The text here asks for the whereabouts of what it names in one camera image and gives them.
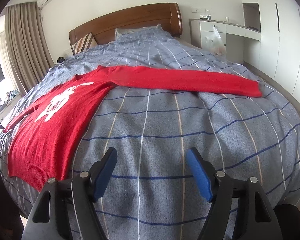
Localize red knit sweater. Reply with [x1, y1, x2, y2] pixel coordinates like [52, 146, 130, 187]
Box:
[6, 66, 262, 191]

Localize clothes pile on windowsill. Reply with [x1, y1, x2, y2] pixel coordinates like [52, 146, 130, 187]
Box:
[0, 89, 20, 112]

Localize beige curtain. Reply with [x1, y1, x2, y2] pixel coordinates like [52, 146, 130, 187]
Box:
[5, 2, 54, 95]

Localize grey plaid duvet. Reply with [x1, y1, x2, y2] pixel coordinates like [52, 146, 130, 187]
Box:
[4, 29, 300, 239]

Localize round black bedside device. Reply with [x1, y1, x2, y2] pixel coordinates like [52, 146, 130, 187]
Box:
[57, 57, 65, 63]

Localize striped cushion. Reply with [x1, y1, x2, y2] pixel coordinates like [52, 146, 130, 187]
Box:
[71, 33, 98, 55]

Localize grey plaid pillow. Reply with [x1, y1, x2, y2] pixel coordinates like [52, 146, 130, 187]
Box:
[115, 23, 162, 40]

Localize white wardrobe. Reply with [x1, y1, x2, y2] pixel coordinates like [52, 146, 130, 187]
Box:
[242, 0, 300, 103]

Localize white plastic bag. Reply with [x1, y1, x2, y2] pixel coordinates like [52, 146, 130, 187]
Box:
[204, 25, 226, 56]

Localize white desk with drawers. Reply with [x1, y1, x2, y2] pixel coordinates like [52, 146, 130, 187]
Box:
[189, 19, 261, 66]

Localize small items on desk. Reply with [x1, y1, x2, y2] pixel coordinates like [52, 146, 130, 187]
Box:
[200, 14, 212, 21]

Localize brown wooden headboard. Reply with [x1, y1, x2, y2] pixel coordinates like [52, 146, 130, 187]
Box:
[69, 3, 183, 45]

